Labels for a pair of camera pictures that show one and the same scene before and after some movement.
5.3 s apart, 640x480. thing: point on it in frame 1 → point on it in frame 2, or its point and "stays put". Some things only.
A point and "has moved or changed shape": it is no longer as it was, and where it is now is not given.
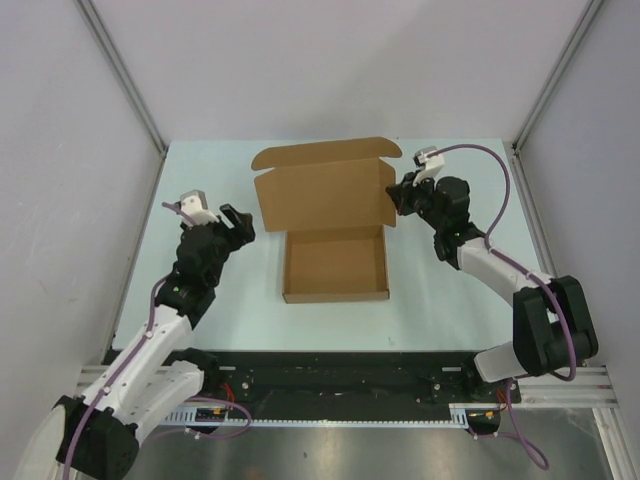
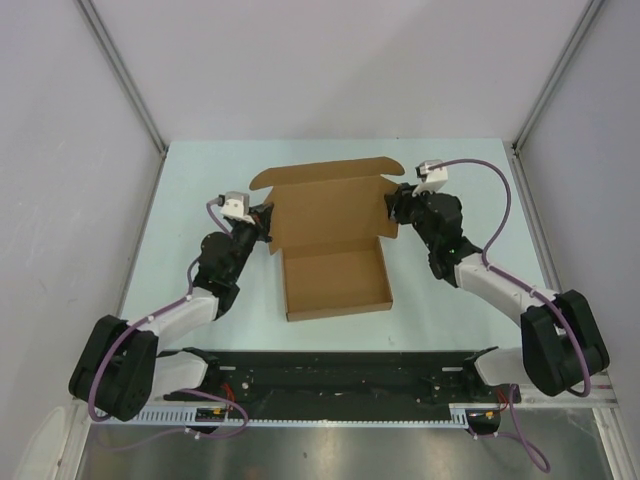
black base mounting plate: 340,380 stays put
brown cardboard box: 331,200 has moved or changed shape
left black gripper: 242,231 → 261,214
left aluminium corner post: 129,83 stays put
